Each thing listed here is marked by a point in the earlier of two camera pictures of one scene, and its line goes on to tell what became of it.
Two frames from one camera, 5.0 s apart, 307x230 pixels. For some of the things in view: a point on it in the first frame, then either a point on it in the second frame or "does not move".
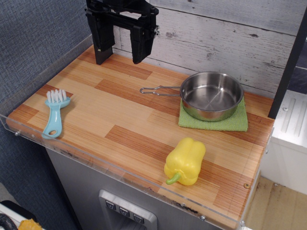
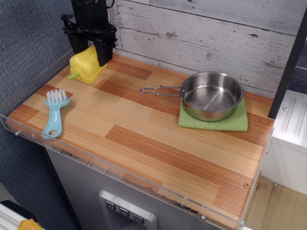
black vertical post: [289, 66] does not move
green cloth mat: [237, 122] does not move
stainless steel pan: [208, 96] does not move
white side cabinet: [285, 160] does not move
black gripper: [126, 13] -> [89, 22]
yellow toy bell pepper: [183, 161] -> [86, 66]
